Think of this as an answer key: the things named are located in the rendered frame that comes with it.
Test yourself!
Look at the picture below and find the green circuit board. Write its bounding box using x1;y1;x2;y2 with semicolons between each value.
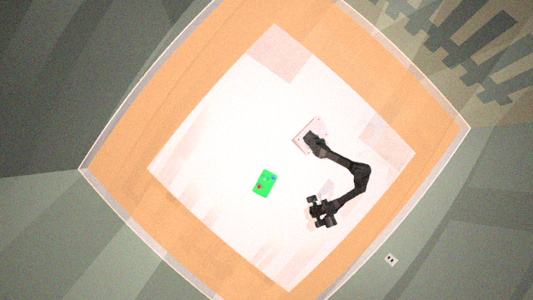
252;169;278;198

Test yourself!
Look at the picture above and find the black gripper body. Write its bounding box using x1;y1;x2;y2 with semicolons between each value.
306;195;325;228

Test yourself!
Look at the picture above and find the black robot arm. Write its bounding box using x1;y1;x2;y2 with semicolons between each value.
303;130;371;228

